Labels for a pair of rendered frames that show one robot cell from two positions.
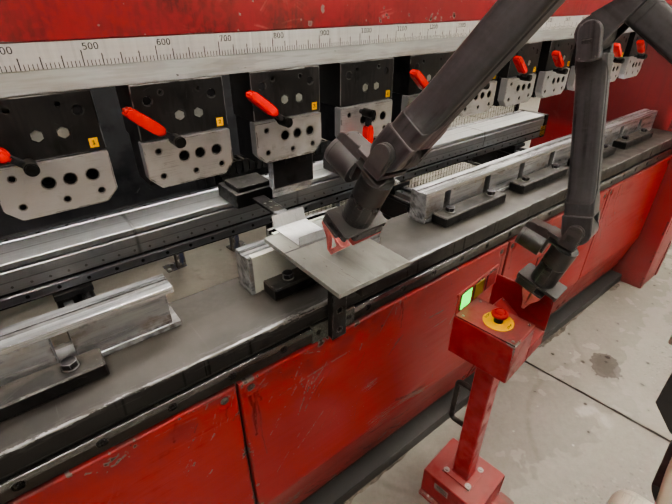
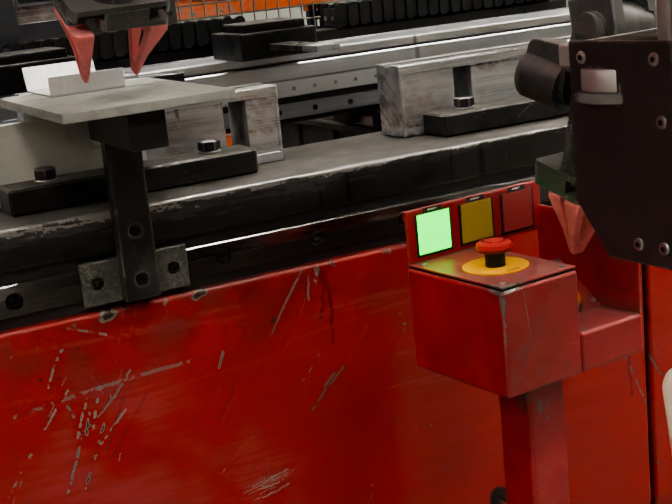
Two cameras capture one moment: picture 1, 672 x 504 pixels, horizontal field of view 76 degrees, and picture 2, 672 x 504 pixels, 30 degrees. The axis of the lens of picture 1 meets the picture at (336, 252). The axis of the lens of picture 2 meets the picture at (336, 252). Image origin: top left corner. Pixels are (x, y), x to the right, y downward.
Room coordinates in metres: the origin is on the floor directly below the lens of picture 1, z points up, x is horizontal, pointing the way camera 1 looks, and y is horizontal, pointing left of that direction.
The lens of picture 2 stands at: (-0.50, -0.49, 1.13)
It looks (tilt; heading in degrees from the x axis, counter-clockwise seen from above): 14 degrees down; 12
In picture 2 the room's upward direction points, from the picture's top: 6 degrees counter-clockwise
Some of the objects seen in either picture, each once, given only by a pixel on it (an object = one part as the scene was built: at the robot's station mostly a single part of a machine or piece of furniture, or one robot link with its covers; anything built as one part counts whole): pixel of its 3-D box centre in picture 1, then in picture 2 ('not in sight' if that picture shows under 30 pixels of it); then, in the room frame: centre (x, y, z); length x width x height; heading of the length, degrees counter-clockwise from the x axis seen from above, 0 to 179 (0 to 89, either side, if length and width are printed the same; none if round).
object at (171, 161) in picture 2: (323, 268); (132, 178); (0.87, 0.03, 0.89); 0.30 x 0.05 x 0.03; 128
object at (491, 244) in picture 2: (499, 317); (494, 255); (0.80, -0.39, 0.79); 0.04 x 0.04 x 0.04
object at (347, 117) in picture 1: (355, 98); not in sight; (0.99, -0.04, 1.26); 0.15 x 0.09 x 0.17; 128
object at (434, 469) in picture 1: (468, 487); not in sight; (0.82, -0.44, 0.06); 0.25 x 0.20 x 0.12; 44
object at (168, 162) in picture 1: (178, 128); not in sight; (0.75, 0.27, 1.26); 0.15 x 0.09 x 0.17; 128
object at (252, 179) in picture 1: (261, 197); (39, 72); (1.02, 0.19, 1.01); 0.26 x 0.12 x 0.05; 38
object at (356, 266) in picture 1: (333, 251); (110, 98); (0.77, 0.00, 1.00); 0.26 x 0.18 x 0.01; 38
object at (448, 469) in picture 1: (463, 469); not in sight; (0.84, -0.42, 0.13); 0.10 x 0.10 x 0.01; 44
